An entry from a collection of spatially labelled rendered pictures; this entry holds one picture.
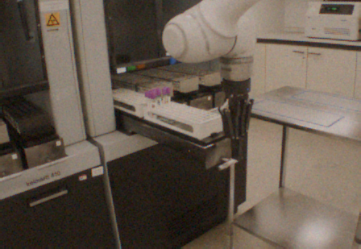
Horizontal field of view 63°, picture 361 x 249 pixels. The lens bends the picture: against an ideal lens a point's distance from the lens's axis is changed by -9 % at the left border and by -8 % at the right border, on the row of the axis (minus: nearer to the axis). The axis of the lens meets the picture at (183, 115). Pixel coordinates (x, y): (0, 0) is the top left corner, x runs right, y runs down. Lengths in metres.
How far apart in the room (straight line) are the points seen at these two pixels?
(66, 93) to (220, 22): 0.70
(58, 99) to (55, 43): 0.19
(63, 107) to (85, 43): 0.24
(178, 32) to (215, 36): 0.08
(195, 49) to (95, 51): 0.63
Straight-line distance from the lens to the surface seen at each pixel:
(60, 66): 1.17
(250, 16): 0.81
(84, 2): 1.20
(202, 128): 0.94
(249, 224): 1.48
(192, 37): 0.64
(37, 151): 1.10
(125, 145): 1.24
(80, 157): 1.16
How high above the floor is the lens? 1.18
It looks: 18 degrees down
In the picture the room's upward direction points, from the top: 3 degrees counter-clockwise
